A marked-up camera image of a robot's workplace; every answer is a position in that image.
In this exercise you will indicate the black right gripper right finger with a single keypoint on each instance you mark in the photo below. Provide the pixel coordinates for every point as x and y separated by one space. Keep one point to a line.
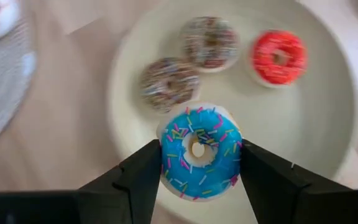
306 208

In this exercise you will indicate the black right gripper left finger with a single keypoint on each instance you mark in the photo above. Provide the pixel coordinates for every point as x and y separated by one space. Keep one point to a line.
89 208

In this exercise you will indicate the small blue sprinkled donut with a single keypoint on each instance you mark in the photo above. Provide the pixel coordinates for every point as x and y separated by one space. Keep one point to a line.
216 174

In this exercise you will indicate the small chocolate sprinkled donut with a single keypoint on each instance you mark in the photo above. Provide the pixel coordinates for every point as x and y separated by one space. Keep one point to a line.
194 53
154 90

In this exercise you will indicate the small red sprinkled donut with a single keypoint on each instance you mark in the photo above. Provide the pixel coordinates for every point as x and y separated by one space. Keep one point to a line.
263 71

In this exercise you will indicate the beige round plate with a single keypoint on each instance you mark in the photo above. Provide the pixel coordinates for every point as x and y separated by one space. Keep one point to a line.
291 124

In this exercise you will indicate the round woven grey mat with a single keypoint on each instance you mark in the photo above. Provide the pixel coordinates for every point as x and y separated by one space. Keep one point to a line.
2 93

